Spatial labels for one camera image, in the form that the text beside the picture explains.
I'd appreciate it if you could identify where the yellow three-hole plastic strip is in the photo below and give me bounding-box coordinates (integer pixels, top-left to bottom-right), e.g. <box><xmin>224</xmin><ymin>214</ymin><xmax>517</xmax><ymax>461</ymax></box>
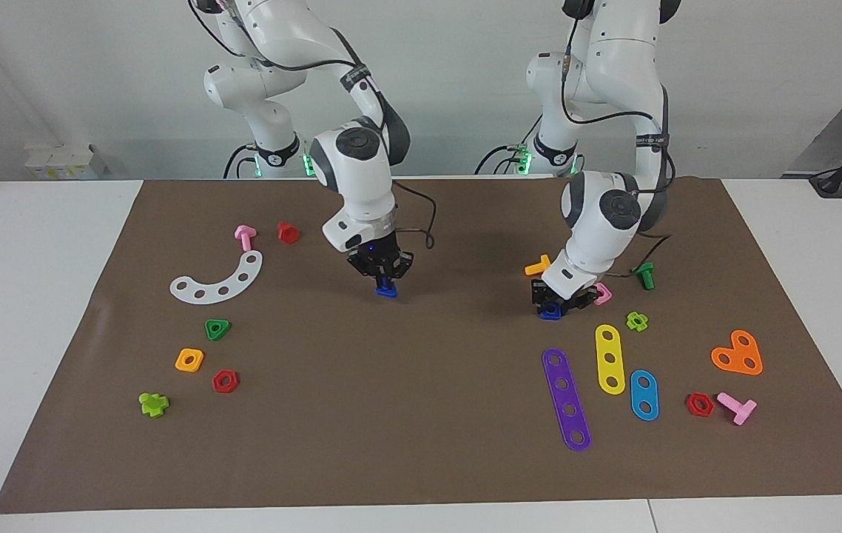
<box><xmin>595</xmin><ymin>324</ymin><xmax>627</xmax><ymax>395</ymax></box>

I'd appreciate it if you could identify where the purple four-hole plastic strip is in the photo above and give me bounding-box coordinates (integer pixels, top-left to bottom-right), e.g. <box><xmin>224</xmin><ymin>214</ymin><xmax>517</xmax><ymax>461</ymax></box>
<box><xmin>542</xmin><ymin>348</ymin><xmax>592</xmax><ymax>452</ymax></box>

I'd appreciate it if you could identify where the blue two-hole plastic strip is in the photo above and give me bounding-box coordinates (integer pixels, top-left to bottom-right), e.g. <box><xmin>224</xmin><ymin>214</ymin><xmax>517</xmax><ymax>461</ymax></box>
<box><xmin>629</xmin><ymin>369</ymin><xmax>660</xmax><ymax>422</ymax></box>

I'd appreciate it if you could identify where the brown table mat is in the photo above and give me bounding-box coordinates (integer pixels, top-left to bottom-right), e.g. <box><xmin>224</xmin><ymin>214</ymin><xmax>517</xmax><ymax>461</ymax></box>
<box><xmin>0</xmin><ymin>178</ymin><xmax>842</xmax><ymax>514</ymax></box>

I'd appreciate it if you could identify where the white curved five-hole strip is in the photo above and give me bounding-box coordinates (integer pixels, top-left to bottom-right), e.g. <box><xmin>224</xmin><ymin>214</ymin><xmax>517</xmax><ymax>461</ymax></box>
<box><xmin>169</xmin><ymin>250</ymin><xmax>264</xmax><ymax>305</ymax></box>

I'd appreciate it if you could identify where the orange angled three-hole plate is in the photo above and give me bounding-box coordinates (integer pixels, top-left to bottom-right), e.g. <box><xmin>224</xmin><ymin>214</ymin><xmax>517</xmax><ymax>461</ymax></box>
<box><xmin>710</xmin><ymin>329</ymin><xmax>764</xmax><ymax>376</ymax></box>

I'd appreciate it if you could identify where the white box with yellow labels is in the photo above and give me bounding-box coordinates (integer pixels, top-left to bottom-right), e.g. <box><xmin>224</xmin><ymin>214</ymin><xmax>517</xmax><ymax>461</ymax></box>
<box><xmin>25</xmin><ymin>144</ymin><xmax>110</xmax><ymax>181</ymax></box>

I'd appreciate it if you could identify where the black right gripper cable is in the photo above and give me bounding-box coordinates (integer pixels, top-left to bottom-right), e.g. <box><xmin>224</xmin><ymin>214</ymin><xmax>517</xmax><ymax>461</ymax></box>
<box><xmin>188</xmin><ymin>0</ymin><xmax>438</xmax><ymax>250</ymax></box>

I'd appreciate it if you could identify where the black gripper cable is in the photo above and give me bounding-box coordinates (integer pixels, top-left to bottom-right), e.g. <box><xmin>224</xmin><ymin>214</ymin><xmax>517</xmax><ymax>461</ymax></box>
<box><xmin>562</xmin><ymin>0</ymin><xmax>677</xmax><ymax>282</ymax></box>
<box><xmin>188</xmin><ymin>0</ymin><xmax>438</xmax><ymax>250</ymax></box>

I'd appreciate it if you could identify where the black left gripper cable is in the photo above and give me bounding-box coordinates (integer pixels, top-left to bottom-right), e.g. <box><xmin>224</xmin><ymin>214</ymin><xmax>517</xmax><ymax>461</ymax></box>
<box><xmin>562</xmin><ymin>0</ymin><xmax>677</xmax><ymax>282</ymax></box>

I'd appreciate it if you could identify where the black left base cable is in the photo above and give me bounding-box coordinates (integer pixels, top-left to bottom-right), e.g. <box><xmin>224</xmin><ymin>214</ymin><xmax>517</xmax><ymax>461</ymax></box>
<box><xmin>474</xmin><ymin>118</ymin><xmax>540</xmax><ymax>176</ymax></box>

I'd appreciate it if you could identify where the black base cable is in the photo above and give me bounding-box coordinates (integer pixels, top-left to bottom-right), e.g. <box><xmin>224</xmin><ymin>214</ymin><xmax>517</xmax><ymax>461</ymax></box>
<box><xmin>223</xmin><ymin>143</ymin><xmax>259</xmax><ymax>180</ymax></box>
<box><xmin>474</xmin><ymin>118</ymin><xmax>540</xmax><ymax>176</ymax></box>

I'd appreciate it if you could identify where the black right base cable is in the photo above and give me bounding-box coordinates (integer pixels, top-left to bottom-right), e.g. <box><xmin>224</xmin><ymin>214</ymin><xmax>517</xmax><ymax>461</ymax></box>
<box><xmin>223</xmin><ymin>143</ymin><xmax>259</xmax><ymax>180</ymax></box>

